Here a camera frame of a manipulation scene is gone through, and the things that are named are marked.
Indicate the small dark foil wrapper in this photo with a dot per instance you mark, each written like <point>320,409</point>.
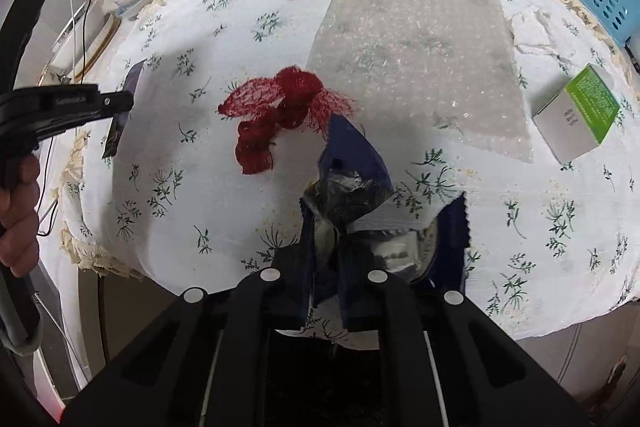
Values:
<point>134,79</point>

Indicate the dark blue foil wrapper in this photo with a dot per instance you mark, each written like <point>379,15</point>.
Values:
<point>352,157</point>

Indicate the white tissue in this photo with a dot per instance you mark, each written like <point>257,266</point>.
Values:
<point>540,27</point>

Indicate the white floral tablecloth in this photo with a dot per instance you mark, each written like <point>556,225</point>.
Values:
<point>200,187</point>

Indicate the green and silver box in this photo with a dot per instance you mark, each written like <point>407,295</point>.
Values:
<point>590,99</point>

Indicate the red mesh net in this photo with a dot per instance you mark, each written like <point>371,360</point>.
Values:
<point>295,87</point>

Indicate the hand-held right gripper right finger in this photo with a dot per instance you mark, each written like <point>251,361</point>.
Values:
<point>372,302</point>

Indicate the white lidded bowl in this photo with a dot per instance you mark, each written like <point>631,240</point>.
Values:
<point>80,47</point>

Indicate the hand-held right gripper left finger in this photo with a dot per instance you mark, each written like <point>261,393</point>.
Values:
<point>270,299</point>

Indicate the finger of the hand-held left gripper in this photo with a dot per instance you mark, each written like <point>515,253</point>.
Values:
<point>117,101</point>

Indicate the clear bubble wrap sheet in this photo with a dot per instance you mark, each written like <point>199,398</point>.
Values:
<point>415,57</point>

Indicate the person's left hand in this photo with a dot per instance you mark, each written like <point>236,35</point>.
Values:
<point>20,217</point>

